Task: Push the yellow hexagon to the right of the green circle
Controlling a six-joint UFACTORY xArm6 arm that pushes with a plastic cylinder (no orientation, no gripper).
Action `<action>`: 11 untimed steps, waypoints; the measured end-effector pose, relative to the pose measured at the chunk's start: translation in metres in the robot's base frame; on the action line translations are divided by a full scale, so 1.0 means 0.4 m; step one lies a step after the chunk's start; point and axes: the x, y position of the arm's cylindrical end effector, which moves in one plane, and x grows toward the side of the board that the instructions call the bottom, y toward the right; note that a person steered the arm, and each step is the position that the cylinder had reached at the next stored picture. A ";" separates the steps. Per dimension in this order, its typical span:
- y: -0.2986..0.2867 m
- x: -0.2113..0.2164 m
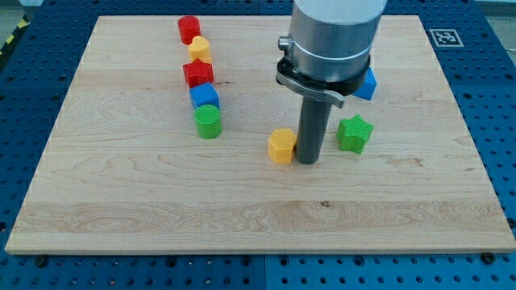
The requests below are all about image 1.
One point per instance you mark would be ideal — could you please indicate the black tool clamp mount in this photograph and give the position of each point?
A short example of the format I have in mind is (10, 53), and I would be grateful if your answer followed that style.
(333, 93)

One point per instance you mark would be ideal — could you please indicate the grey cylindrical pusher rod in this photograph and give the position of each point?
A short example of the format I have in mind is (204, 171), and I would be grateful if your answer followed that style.
(311, 129)

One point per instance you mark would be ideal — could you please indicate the yellow hexagon block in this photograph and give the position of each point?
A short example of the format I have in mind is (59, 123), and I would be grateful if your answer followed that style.
(281, 144)

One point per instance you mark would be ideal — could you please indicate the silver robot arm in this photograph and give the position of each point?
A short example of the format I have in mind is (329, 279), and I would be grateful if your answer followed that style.
(326, 57)

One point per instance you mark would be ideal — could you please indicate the blue pentagon block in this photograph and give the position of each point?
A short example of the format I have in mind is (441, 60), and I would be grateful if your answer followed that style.
(366, 91)

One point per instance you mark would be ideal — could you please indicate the green star block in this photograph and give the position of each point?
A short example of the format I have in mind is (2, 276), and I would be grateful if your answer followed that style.
(353, 134)

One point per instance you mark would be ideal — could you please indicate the green cylinder block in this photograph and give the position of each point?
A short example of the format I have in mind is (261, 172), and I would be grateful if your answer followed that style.
(208, 121)

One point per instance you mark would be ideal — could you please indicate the blue cube block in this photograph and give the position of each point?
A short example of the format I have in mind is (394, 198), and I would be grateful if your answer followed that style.
(204, 94)

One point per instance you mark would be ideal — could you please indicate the white fiducial marker tag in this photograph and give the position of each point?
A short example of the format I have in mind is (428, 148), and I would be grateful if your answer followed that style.
(446, 38)

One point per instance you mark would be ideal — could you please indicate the red star block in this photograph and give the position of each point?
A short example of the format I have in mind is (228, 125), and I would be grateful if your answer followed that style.
(197, 73)

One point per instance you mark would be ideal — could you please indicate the yellow heart block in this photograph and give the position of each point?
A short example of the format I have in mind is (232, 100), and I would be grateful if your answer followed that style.
(199, 49)

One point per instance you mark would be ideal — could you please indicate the wooden board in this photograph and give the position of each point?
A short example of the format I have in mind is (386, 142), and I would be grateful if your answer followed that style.
(125, 173)

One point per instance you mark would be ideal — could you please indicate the red cylinder block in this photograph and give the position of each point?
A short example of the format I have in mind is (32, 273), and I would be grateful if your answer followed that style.
(189, 27)

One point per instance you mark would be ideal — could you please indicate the black bolt right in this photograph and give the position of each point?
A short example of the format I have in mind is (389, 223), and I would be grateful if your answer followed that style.
(488, 258)

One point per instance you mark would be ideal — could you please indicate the black bolt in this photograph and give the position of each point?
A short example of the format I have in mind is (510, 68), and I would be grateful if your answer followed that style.
(41, 261)
(488, 258)

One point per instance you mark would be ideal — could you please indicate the black bolt left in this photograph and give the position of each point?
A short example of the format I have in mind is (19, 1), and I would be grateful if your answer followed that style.
(41, 261)

